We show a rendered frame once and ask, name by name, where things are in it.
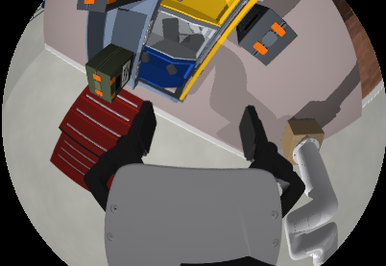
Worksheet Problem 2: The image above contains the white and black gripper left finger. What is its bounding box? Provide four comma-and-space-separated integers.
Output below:
84, 101, 157, 212

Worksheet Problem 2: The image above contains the yellow vertical bar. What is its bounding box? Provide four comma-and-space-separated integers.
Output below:
180, 0, 257, 100

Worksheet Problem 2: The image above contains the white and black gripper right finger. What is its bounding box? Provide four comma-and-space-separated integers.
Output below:
239, 106, 305, 218

